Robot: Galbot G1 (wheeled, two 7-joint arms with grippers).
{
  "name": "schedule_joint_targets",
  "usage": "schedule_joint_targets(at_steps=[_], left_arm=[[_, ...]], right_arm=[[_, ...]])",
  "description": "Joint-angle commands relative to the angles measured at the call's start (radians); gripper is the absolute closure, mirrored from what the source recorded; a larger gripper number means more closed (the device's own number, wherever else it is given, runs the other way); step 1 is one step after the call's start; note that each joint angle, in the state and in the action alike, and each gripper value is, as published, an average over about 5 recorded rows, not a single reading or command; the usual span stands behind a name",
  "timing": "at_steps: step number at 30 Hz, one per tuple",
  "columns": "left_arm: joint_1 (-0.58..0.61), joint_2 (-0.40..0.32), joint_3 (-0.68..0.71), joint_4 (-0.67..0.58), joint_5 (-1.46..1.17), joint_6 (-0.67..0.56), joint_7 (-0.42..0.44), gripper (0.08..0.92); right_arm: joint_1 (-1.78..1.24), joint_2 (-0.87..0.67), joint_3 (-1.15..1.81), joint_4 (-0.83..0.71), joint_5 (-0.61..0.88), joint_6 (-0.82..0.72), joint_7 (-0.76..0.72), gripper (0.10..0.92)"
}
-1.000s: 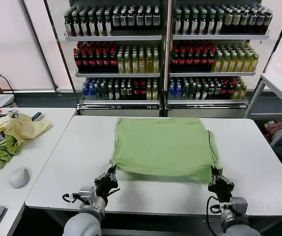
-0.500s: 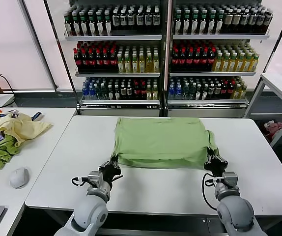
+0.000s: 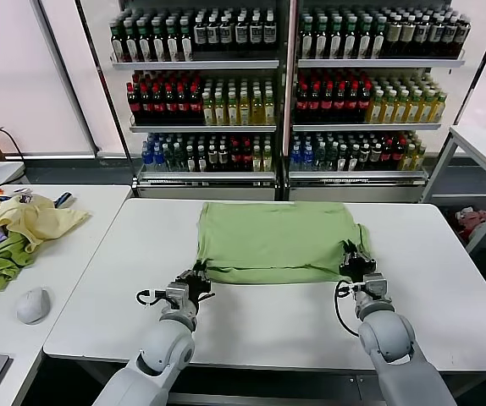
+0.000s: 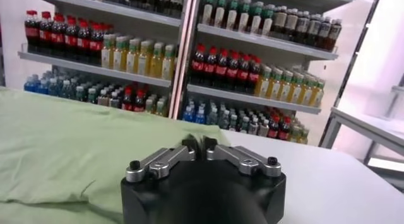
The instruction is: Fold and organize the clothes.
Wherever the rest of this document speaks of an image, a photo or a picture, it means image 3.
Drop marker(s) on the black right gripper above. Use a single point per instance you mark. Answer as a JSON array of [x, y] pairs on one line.
[[353, 270]]

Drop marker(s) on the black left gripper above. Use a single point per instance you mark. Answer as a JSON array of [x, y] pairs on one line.
[[196, 287]]

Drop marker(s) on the light green t-shirt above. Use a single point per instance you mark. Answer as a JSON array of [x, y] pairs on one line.
[[277, 237]]

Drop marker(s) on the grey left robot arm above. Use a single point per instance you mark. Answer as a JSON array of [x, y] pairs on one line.
[[162, 351]]

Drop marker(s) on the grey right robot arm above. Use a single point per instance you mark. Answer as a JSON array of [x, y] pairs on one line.
[[389, 338]]

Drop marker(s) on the small dark bottle white cap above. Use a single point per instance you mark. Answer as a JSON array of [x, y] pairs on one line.
[[190, 160], [375, 159], [212, 160], [201, 160], [223, 160], [354, 159], [364, 159], [343, 159]]

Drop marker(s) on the small dark green bottle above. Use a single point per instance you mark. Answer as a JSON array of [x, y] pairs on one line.
[[178, 160], [320, 159], [167, 160], [331, 159]]

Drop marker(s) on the small red label cola bottle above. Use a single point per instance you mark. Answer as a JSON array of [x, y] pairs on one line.
[[397, 159], [235, 160], [246, 160], [386, 159]]

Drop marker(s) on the small blue water bottle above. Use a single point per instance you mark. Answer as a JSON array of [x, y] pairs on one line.
[[146, 160], [295, 159], [158, 160], [307, 159]]

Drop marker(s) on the small yellow drink bottle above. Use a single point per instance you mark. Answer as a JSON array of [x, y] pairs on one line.
[[267, 160], [256, 160], [407, 159], [418, 159]]

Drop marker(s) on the pink garment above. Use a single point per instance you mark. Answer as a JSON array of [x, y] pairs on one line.
[[471, 219]]

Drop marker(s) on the red cap cola bottle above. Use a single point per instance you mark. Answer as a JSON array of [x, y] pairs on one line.
[[133, 107], [339, 105], [326, 105], [170, 107], [301, 105], [145, 107], [158, 107], [365, 105], [313, 105], [194, 107], [183, 107], [351, 105]]

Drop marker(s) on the blue white striped item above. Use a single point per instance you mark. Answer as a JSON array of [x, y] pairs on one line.
[[64, 199]]

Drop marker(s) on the pale yellow garment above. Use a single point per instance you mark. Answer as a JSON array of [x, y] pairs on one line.
[[44, 219]]

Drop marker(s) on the white metal side table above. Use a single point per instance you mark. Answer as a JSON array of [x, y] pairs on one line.
[[480, 141]]

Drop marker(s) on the white computer mouse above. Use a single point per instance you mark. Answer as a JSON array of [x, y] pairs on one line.
[[33, 305]]

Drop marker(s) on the white printed garment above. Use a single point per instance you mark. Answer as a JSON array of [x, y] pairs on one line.
[[23, 195]]

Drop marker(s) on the green cap white label bottle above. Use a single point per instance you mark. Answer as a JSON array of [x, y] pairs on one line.
[[349, 41], [363, 41], [306, 41], [321, 41], [172, 43], [131, 43], [186, 43], [158, 43], [378, 41], [117, 43], [335, 41], [144, 43]]

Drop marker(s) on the dark bottle beige label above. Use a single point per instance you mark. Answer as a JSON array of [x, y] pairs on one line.
[[462, 37], [435, 37], [406, 37], [392, 37], [420, 37], [449, 37]]

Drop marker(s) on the dark bottle white label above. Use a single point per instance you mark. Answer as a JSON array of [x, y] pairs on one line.
[[269, 35], [213, 35], [225, 35], [255, 35], [241, 35], [200, 35]]

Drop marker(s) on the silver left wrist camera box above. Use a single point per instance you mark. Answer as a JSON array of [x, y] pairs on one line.
[[177, 294]]

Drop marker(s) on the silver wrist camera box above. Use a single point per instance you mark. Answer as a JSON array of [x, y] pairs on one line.
[[376, 285], [177, 294]]

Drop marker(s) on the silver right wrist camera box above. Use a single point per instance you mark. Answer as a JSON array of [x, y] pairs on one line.
[[376, 285]]

